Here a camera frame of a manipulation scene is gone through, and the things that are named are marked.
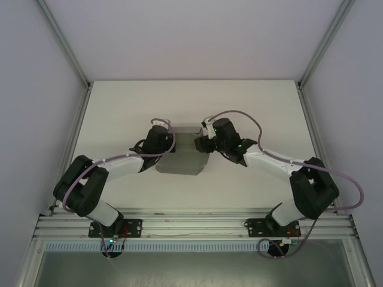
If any grey paper box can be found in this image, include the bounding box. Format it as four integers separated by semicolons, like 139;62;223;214
155;125;210;176

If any grey metal sheet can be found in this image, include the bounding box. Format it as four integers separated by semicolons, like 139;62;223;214
34;251;354;287

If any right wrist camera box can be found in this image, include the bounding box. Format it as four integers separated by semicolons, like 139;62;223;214
200;118;217;139

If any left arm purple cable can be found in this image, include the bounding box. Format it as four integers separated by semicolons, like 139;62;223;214
62;118;177;259

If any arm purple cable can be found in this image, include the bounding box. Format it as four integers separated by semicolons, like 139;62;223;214
257;109;364;260
62;118;177;259

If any aluminium mounting rail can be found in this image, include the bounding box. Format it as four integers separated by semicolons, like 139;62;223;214
33;209;358;240

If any aluminium table side rail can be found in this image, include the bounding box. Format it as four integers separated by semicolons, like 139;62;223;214
296;83;342;215
47;85;92;216

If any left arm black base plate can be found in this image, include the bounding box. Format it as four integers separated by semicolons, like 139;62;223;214
88;218;143;239

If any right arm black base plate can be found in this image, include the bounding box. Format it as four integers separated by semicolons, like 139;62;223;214
244;218;300;239

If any slotted white cable duct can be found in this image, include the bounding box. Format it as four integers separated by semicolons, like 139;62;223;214
44;242;261;252

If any aluminium frame post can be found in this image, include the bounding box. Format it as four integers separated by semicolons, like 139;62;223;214
37;0;92;88
297;0;354;88

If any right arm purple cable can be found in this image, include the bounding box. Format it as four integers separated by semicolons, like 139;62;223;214
257;109;364;260

